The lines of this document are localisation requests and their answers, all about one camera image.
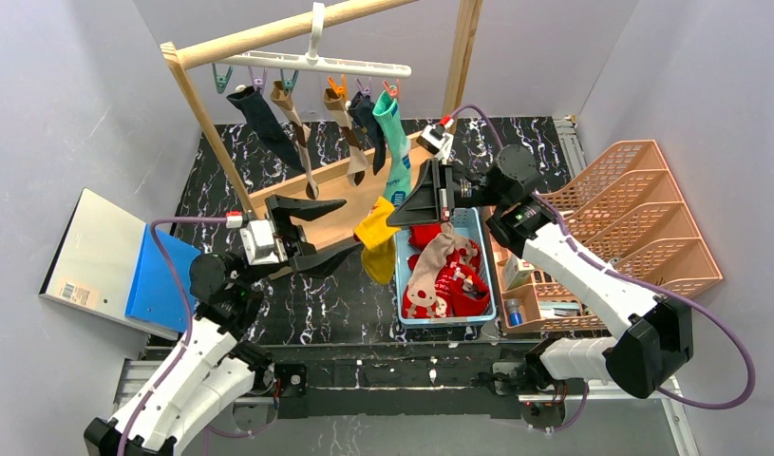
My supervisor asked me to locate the mustard yellow sock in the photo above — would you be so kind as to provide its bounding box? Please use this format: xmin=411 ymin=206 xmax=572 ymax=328
xmin=353 ymin=197 xmax=399 ymax=285

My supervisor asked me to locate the mint green patterned sock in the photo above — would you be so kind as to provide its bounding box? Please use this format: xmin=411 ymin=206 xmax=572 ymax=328
xmin=373 ymin=90 xmax=412 ymax=207

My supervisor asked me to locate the coral clothespin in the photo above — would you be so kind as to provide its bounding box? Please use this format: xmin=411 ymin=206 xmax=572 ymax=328
xmin=383 ymin=80 xmax=401 ymax=102

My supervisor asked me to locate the lilac clothespin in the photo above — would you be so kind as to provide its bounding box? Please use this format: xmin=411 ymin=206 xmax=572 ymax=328
xmin=355 ymin=77 xmax=372 ymax=97
xmin=247 ymin=66 xmax=268 ymax=91

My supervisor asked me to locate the white plastic clip hanger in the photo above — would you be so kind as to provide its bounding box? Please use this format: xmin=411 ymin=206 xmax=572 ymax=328
xmin=219 ymin=2 xmax=412 ymax=79

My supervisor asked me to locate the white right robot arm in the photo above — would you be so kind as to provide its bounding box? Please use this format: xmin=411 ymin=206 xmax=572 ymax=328
xmin=387 ymin=145 xmax=693 ymax=399

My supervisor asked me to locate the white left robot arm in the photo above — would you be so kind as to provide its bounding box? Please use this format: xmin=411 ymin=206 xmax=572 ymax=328
xmin=84 ymin=195 xmax=359 ymax=455

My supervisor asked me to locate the wooden drying rack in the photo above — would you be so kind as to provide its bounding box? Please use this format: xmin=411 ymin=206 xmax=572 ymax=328
xmin=160 ymin=0 xmax=485 ymax=250

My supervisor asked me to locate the light blue perforated basket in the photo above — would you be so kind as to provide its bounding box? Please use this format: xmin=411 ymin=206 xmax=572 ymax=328
xmin=394 ymin=208 xmax=497 ymax=329

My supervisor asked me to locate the red sock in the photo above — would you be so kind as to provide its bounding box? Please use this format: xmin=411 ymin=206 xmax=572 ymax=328
xmin=402 ymin=223 xmax=492 ymax=319

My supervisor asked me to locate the white cardboard box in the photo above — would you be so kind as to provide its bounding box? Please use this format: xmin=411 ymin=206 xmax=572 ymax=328
xmin=501 ymin=254 xmax=535 ymax=291

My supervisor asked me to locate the beige brown sock left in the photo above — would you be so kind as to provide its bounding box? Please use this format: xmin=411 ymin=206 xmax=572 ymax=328
xmin=270 ymin=80 xmax=319 ymax=200

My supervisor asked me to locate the beige brown sock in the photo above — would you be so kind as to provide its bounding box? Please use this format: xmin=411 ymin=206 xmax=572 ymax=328
xmin=270 ymin=80 xmax=319 ymax=200
xmin=323 ymin=87 xmax=369 ymax=186

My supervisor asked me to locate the beige brown sock right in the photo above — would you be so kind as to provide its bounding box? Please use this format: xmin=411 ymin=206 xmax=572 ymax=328
xmin=323 ymin=87 xmax=369 ymax=186

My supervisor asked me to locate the teal clothespin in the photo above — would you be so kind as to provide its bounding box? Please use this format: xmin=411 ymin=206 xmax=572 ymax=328
xmin=211 ymin=63 xmax=234 ymax=94
xmin=280 ymin=69 xmax=299 ymax=95

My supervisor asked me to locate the orange clothespin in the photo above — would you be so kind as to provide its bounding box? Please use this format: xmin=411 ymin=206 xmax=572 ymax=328
xmin=328 ymin=73 xmax=348 ymax=101

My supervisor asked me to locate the blue capped bottle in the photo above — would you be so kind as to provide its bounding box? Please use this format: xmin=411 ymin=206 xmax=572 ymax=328
xmin=503 ymin=298 xmax=523 ymax=327

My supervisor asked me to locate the teal clothespin far left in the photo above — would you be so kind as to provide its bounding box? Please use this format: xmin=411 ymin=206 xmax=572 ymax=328
xmin=211 ymin=63 xmax=234 ymax=94

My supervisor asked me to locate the peach plastic desk organizer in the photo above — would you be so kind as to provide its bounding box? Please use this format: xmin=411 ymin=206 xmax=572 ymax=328
xmin=499 ymin=140 xmax=723 ymax=334

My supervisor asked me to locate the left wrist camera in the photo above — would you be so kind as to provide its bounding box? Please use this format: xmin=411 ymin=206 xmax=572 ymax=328
xmin=226 ymin=211 xmax=285 ymax=266

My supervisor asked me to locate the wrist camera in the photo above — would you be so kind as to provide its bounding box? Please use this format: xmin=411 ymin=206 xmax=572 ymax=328
xmin=417 ymin=116 xmax=454 ymax=164
xmin=226 ymin=211 xmax=285 ymax=266

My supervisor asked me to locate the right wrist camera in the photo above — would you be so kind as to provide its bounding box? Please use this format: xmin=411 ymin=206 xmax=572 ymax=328
xmin=417 ymin=116 xmax=454 ymax=164

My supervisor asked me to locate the grey metal rail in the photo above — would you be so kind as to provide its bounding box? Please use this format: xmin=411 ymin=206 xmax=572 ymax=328
xmin=554 ymin=116 xmax=588 ymax=179

